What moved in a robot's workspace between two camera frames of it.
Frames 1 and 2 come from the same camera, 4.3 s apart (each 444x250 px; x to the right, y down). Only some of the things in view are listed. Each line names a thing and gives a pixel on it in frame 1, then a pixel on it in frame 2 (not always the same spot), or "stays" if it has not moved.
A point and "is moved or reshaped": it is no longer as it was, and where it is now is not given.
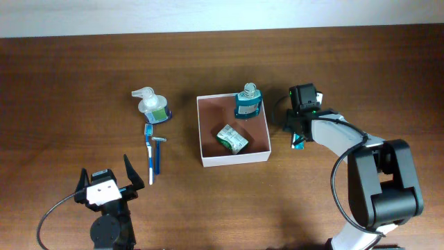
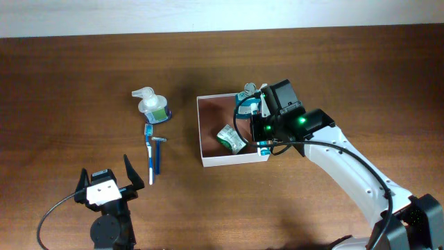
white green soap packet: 232,139 stays
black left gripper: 130,192 stays
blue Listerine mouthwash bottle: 248,102 stays
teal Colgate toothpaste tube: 298,142 is moved or reshaped
